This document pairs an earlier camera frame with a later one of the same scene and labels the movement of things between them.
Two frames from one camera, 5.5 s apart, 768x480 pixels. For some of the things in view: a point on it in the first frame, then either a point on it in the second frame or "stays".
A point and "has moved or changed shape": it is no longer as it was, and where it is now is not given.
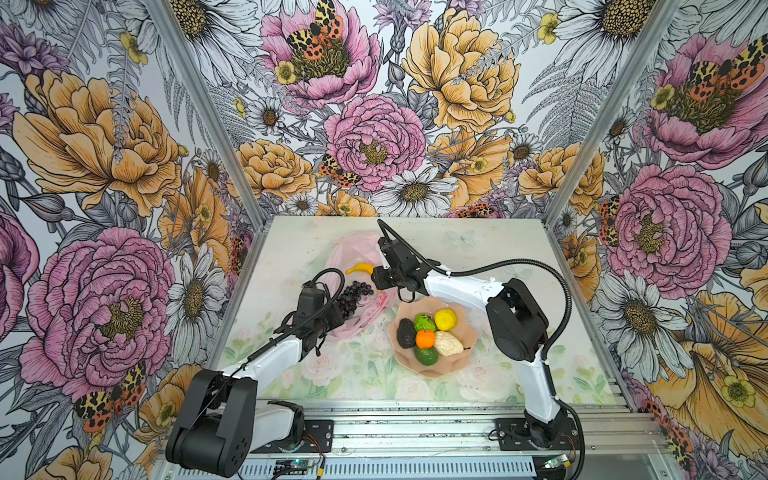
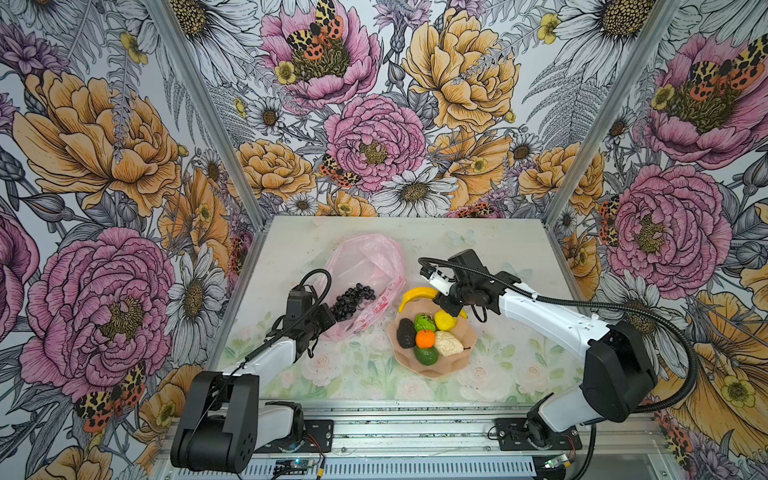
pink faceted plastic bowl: (465, 330) stays
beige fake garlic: (447, 344) stays
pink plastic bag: (375, 310) stays
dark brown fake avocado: (406, 333) stays
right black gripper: (380, 280) → (444, 301)
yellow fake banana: (361, 267) has moved or changed shape
